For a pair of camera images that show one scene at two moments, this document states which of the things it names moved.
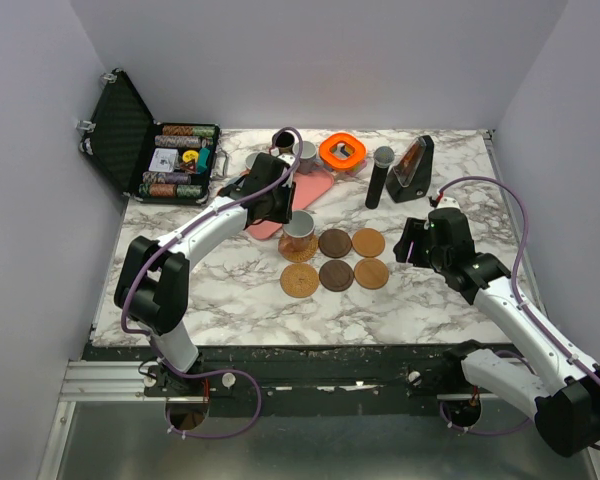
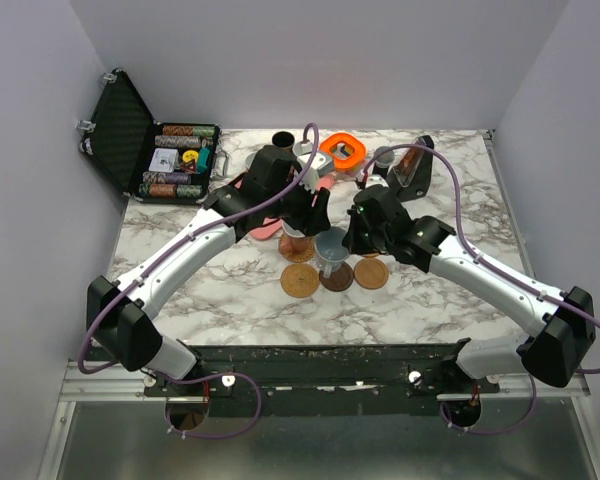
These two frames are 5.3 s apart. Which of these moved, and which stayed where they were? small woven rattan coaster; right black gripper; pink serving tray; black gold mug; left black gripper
Moved: right black gripper; left black gripper
Stayed: black gold mug; pink serving tray; small woven rattan coaster
